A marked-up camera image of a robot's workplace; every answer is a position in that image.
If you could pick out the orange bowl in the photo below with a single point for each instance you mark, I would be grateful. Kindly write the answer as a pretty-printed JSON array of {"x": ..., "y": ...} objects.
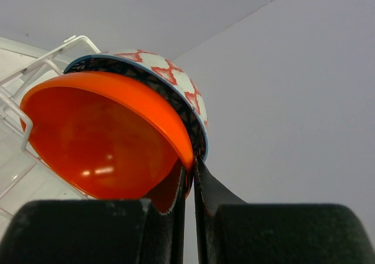
[{"x": 118, "y": 138}]

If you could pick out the black bowl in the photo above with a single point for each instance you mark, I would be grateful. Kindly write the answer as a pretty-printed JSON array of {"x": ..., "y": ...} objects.
[{"x": 113, "y": 64}]

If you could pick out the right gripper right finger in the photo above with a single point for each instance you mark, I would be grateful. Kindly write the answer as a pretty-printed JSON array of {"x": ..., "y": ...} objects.
[{"x": 231, "y": 230}]

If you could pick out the white red lattice bowl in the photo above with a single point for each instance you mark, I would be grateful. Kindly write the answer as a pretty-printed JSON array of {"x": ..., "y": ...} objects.
[{"x": 171, "y": 74}]

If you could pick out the white wire dish rack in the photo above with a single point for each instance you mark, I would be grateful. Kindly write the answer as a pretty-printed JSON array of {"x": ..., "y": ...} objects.
[{"x": 25, "y": 115}]

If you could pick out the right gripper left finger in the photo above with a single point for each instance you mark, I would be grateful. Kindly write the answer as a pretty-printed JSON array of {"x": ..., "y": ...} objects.
[{"x": 145, "y": 230}]

